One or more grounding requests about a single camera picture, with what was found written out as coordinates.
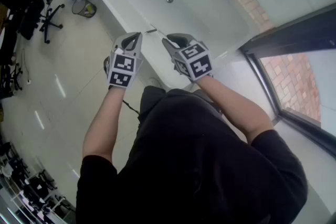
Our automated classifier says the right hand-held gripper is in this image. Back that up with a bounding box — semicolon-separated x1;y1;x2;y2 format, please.
161;33;213;84

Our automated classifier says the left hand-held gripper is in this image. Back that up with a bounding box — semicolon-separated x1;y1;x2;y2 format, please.
107;31;144;90

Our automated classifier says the person's left forearm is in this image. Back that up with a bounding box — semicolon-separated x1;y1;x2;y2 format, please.
82;84;132;164

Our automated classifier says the person's right forearm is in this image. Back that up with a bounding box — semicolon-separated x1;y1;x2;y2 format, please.
195;74;276;144

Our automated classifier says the white bathtub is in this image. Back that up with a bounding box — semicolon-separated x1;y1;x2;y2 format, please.
83;0;260;90

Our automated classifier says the black office chair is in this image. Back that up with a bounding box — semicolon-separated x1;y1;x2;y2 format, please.
17;0;65;45

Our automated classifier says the person's black shirt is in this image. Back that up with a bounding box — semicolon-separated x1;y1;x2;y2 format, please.
75;88;309;224

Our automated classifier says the black swivel chair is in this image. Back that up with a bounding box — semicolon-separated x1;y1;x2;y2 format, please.
0;62;24;99

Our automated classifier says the white storage shelf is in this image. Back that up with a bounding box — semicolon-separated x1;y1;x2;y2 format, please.
0;138;77;224

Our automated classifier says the black wire wastebasket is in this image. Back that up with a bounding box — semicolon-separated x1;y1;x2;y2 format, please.
71;0;97;19

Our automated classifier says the black window frame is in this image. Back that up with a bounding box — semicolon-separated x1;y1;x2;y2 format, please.
239;3;336;158

